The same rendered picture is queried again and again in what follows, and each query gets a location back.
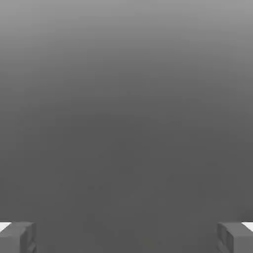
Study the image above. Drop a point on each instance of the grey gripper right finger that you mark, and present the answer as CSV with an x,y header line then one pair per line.
x,y
237,237

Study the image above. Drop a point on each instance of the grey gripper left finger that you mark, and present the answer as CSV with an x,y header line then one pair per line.
x,y
15,237

